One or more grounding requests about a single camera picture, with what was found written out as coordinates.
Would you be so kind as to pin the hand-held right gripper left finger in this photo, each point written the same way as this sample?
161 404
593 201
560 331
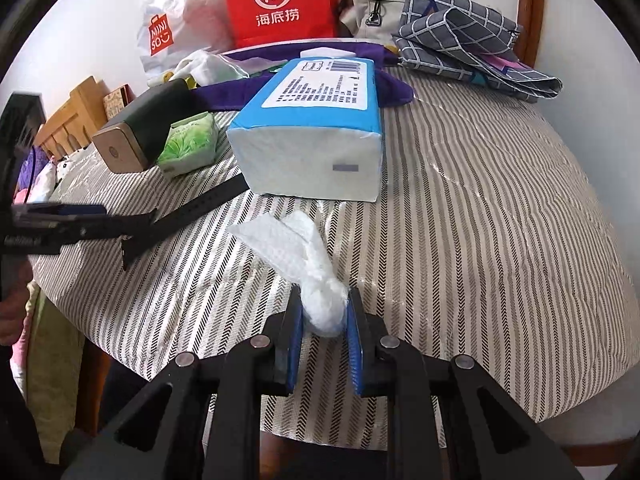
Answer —
296 330

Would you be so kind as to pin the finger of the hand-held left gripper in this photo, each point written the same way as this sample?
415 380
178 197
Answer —
65 211
110 227

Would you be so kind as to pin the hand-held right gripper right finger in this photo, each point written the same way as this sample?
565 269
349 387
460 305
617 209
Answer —
356 340

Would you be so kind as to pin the white tissue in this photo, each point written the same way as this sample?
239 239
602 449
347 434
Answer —
320 305

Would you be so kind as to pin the dark green book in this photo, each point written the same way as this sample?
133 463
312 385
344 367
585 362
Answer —
145 120

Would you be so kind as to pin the blue tissue pack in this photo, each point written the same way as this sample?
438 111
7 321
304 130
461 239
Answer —
315 110

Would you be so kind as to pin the person's left hand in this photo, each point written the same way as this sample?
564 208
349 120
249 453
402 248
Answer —
12 310

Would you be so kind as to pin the wooden headboard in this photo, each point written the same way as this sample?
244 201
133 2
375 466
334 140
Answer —
65 120

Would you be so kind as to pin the brown patterned notebook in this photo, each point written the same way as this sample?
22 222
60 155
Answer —
117 102

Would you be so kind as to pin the green tissue packet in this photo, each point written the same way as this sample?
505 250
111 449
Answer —
190 142

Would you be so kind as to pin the striped mattress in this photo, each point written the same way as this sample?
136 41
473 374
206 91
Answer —
475 240

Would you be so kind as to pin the yellow pouch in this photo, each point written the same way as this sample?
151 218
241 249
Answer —
175 80

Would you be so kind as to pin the purple towel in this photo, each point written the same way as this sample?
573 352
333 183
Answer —
235 92

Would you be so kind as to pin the white plastic shopping bag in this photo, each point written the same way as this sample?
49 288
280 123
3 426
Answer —
165 25

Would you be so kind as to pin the red paper bag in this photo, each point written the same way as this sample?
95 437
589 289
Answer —
277 5

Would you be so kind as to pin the grey checked cloth bag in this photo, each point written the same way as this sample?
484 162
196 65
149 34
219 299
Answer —
460 40

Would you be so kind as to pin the beige backpack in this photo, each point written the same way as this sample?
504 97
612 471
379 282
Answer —
360 10

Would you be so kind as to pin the wooden door frame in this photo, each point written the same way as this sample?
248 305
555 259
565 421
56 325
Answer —
530 10

